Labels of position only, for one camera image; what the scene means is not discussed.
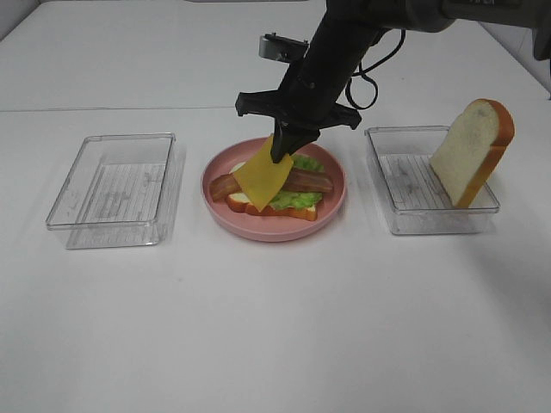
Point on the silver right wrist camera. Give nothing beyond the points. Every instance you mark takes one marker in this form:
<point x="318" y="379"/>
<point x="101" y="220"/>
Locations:
<point x="282" y="49"/>

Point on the pink bacon strip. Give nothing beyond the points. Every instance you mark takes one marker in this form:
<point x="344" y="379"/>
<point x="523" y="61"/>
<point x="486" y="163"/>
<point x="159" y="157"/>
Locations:
<point x="300" y="180"/>

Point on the green lettuce leaf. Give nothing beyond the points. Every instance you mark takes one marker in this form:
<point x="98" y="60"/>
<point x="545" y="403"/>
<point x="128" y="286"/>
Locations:
<point x="285" y="200"/>

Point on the clear plastic tray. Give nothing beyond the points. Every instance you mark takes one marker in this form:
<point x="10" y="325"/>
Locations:
<point x="412" y="198"/>
<point x="120" y="191"/>

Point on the pink round plate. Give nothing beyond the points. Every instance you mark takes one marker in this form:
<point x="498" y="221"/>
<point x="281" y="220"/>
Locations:
<point x="266" y="228"/>

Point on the dark bacon strip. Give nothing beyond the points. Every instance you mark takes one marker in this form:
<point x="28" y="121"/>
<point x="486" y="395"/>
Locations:
<point x="222" y="186"/>

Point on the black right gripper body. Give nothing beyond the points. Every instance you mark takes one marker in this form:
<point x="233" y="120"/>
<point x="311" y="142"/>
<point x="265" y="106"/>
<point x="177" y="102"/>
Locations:
<point x="305" y="102"/>

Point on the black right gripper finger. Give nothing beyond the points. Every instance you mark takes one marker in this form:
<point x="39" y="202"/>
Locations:
<point x="279" y="148"/>
<point x="296" y="137"/>

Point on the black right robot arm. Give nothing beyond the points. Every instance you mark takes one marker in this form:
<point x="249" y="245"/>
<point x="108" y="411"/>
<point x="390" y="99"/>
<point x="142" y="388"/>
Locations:
<point x="352" y="27"/>

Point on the right clear plastic tray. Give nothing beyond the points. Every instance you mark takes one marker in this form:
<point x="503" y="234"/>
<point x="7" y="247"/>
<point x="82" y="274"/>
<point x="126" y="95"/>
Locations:
<point x="412" y="198"/>

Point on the yellow cheese slice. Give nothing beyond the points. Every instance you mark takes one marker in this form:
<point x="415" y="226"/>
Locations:
<point x="260" y="179"/>

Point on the bread slice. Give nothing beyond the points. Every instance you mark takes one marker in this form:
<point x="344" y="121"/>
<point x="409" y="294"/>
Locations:
<point x="240" y="203"/>
<point x="472" y="148"/>

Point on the left clear plastic tray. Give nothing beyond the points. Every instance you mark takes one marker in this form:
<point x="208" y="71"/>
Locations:
<point x="120" y="191"/>

